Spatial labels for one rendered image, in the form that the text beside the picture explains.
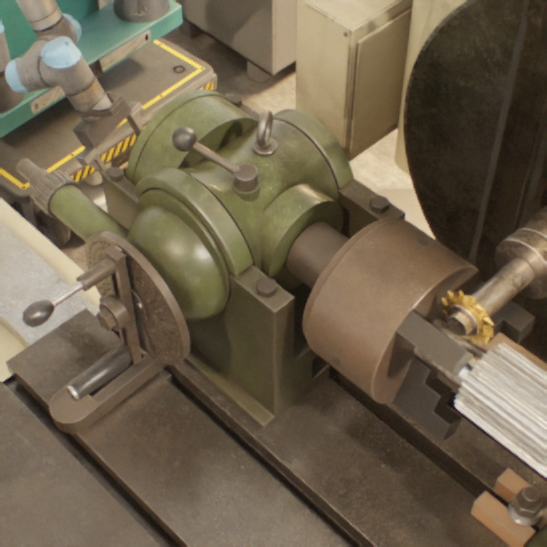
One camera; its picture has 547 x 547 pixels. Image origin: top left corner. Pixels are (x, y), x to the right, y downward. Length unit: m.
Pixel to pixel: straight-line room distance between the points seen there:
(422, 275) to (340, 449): 0.31
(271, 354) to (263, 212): 0.17
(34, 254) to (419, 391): 0.95
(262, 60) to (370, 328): 2.30
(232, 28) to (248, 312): 2.25
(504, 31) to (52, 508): 0.77
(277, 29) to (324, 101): 1.77
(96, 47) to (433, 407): 1.80
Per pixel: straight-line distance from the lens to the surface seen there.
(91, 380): 1.29
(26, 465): 1.36
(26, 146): 2.79
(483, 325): 1.10
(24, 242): 2.01
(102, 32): 2.84
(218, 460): 1.33
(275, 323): 1.19
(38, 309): 1.14
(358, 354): 1.13
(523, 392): 1.11
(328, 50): 1.44
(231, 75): 3.46
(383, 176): 3.11
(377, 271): 1.13
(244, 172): 1.21
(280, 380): 1.29
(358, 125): 1.50
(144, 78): 2.95
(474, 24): 1.23
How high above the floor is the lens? 2.14
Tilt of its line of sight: 49 degrees down
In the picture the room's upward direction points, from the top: straight up
